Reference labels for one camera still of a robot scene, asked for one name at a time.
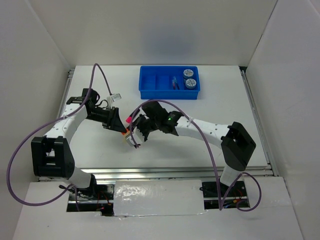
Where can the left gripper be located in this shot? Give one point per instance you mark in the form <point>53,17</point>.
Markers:
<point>113,121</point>

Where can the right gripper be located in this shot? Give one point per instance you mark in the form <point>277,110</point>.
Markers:
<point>140,119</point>

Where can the orange highlighter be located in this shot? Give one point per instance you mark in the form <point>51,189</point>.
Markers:
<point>125,133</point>

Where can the red gel pen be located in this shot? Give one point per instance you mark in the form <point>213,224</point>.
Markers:
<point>173,81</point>

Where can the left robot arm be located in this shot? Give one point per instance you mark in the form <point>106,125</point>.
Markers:
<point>51,154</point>

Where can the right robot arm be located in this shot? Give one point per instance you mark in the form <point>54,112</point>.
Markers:
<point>235,142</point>

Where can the pink highlighter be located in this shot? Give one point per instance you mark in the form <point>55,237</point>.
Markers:
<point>132,116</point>

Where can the blue plastic divided bin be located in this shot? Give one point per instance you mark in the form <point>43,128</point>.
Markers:
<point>155,82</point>

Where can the white foil sheet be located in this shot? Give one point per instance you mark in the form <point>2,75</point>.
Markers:
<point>158,198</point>

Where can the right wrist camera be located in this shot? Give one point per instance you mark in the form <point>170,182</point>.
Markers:
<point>134,138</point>

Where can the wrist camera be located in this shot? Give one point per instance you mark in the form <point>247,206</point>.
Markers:
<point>134,138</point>
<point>113,98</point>

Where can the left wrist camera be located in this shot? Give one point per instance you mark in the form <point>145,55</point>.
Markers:
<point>113,98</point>

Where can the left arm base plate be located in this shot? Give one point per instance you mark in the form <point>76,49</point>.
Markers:
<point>101,200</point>

